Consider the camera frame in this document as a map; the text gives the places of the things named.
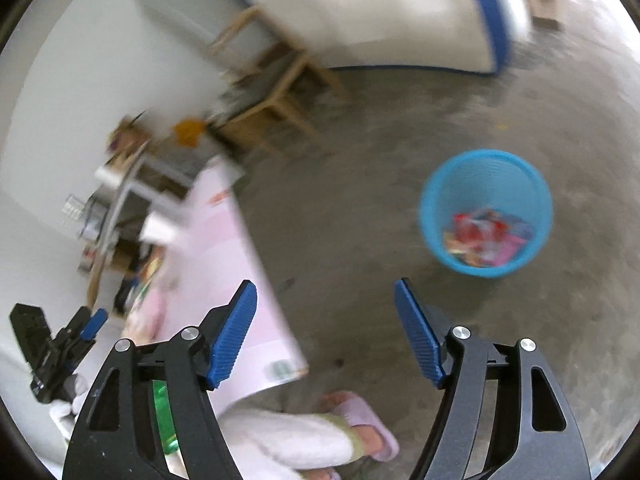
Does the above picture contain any brown cardboard box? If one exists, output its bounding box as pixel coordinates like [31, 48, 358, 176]
[107, 115, 151, 161]

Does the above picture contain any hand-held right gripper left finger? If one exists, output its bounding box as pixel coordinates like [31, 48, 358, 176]
[62, 280, 258, 480]

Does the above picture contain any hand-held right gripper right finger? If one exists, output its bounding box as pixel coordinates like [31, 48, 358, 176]
[394, 277, 592, 480]

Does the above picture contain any large green snack bag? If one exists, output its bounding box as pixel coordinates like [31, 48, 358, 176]
[151, 380, 183, 456]

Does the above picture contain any white mattress with blue edge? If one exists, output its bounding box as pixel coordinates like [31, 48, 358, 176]
[200, 0, 533, 77]

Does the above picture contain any grey refrigerator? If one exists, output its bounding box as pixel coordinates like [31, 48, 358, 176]
[132, 0, 281, 68]

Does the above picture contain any white side table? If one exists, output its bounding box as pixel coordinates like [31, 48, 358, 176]
[87, 152, 196, 306]

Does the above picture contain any paper towel roll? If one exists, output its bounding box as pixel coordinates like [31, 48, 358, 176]
[95, 165, 126, 187]

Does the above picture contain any wooden chair with dark seat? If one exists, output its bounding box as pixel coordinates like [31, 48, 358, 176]
[207, 5, 346, 158]

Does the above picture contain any yellow bag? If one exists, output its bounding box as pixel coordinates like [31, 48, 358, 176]
[172, 117, 207, 147]

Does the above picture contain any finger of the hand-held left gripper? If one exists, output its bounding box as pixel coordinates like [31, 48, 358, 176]
[79, 308, 109, 340]
[56, 306, 92, 346]

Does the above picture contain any person's white fleece pants leg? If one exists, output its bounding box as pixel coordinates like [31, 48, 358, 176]
[165, 407, 361, 480]

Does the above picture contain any pile of colourful wrappers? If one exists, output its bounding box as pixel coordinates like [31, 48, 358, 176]
[444, 208, 535, 267]

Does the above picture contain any lilac slipper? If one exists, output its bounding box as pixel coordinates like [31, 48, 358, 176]
[320, 391, 400, 462]

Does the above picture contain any blue mesh wastebasket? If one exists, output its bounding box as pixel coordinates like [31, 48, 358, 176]
[419, 149, 555, 279]

